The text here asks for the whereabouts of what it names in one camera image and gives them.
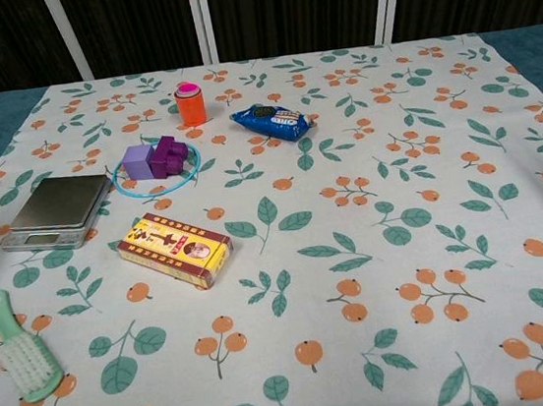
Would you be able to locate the green scrub brush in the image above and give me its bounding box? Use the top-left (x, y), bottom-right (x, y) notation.
top-left (0, 282), bottom-right (70, 406)

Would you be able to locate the light purple cube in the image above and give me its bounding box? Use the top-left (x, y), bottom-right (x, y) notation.
top-left (119, 144), bottom-right (159, 184)

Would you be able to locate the blue plastic ring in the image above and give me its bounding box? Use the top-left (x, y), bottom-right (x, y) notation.
top-left (109, 135), bottom-right (208, 203)

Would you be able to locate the dark purple building block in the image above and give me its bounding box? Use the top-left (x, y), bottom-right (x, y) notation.
top-left (147, 132), bottom-right (193, 182)

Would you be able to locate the blue cookie packet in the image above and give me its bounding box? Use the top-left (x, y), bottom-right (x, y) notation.
top-left (229, 96), bottom-right (319, 150)

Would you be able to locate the red yellow printed box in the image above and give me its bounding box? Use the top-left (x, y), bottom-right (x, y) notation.
top-left (112, 202), bottom-right (239, 301)

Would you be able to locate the orange can with pink lid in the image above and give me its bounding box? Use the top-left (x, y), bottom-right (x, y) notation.
top-left (171, 79), bottom-right (209, 129)

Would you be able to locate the white floral tablecloth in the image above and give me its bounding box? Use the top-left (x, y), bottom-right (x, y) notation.
top-left (0, 24), bottom-right (543, 406)

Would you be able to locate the silver digital kitchen scale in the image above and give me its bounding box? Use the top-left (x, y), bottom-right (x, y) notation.
top-left (0, 170), bottom-right (122, 259)

